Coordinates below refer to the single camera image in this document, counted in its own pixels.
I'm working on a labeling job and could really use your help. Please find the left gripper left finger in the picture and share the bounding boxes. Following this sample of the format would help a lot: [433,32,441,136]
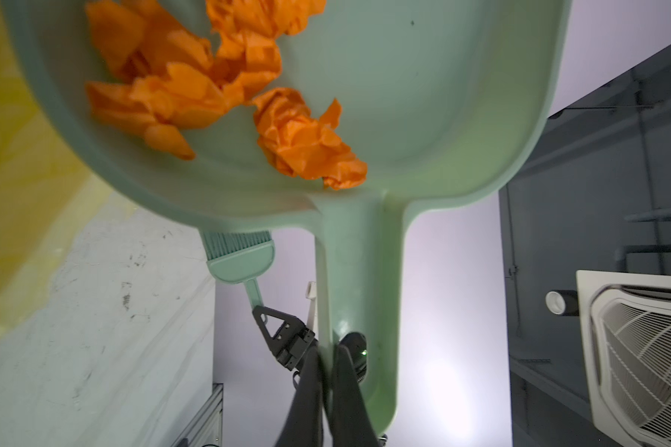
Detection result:
[275,348,324,447]

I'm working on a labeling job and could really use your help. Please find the white ceiling air conditioner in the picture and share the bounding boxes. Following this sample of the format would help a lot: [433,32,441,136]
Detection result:
[576,270,671,446]

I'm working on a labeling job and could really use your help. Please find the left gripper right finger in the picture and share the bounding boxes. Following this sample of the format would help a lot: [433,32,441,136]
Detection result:
[330,346,379,447]

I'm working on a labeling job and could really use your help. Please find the bin with yellow bag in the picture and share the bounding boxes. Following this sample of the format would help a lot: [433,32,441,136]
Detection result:
[0,13,137,339]

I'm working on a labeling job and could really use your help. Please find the green hand brush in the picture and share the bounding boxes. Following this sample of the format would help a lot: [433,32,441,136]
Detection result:
[199,230,275,308]

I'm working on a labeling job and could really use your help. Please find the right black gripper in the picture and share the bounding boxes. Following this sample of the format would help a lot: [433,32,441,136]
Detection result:
[253,305,316,372]

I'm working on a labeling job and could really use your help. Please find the orange scrap cluster centre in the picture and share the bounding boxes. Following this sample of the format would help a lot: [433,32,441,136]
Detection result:
[85,1,367,190]

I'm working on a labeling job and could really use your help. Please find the green plastic dustpan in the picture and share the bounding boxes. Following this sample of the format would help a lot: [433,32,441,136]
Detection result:
[0,1,571,434]

